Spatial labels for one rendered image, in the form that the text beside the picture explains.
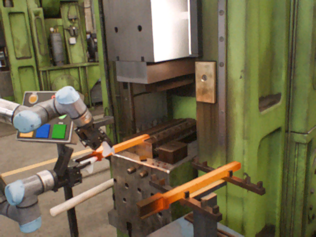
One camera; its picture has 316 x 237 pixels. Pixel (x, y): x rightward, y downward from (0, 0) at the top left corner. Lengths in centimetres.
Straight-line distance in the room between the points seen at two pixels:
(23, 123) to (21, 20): 523
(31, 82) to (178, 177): 515
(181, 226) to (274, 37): 95
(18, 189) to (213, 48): 90
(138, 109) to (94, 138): 52
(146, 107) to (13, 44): 468
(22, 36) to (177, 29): 501
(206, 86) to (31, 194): 79
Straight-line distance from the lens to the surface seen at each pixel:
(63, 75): 635
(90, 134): 130
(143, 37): 139
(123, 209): 171
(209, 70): 134
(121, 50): 150
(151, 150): 149
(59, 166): 125
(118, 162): 160
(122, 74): 151
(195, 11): 134
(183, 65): 159
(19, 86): 626
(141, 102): 176
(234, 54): 131
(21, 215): 123
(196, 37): 134
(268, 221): 193
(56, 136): 176
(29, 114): 114
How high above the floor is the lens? 150
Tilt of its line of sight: 16 degrees down
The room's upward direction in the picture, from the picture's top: 3 degrees counter-clockwise
